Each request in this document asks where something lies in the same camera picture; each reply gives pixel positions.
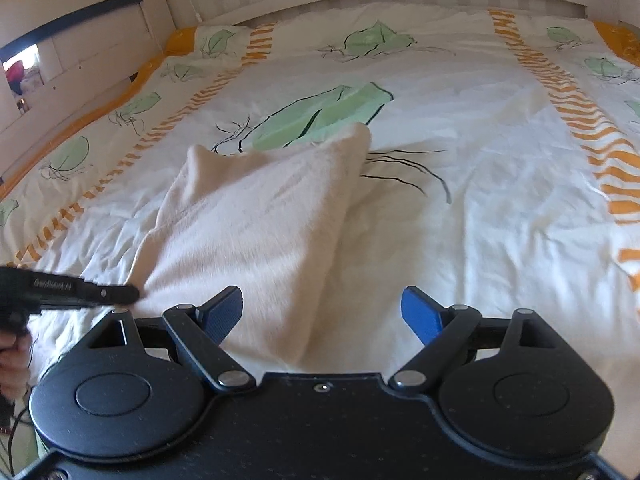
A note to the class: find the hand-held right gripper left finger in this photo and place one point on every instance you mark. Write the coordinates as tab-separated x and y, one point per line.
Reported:
222	314

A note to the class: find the beige printed sweater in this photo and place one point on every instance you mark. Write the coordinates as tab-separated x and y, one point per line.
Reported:
260	220

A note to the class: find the red and white cloth pile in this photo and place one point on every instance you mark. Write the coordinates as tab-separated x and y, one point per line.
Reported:
22	77

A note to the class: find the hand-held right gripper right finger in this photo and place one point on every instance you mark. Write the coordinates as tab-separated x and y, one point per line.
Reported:
422	314

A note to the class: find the leaf print duvet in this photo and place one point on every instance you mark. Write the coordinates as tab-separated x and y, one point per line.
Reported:
475	210

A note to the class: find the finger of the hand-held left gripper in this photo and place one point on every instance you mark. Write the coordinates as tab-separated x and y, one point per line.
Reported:
120	295

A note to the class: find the person's left hand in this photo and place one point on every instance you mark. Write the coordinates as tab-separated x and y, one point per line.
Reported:
14	365

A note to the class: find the orange bed sheet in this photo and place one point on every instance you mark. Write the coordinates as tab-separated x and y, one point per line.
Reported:
620	40

